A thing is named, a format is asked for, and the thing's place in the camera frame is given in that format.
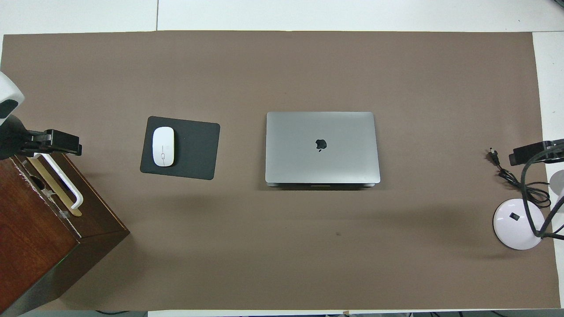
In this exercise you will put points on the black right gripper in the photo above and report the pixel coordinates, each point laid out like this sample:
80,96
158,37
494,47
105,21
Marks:
557,143

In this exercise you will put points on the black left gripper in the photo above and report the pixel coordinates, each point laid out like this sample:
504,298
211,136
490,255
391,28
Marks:
11,141

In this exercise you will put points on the silver laptop with apple logo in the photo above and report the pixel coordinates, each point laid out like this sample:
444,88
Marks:
299,149

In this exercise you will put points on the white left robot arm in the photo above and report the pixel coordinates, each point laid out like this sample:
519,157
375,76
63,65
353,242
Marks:
9,90

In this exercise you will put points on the white desk lamp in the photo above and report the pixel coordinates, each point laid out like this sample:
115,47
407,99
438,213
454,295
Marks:
511,229

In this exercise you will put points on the dark brown wooden box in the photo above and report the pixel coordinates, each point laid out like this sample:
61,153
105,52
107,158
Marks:
35,229

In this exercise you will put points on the white computer mouse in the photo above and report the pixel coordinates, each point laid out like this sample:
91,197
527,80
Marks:
163,145

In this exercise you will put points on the black mouse pad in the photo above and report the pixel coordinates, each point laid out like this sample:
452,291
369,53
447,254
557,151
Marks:
194,149

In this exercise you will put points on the brown table mat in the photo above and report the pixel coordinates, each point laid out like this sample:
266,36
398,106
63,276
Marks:
308,246

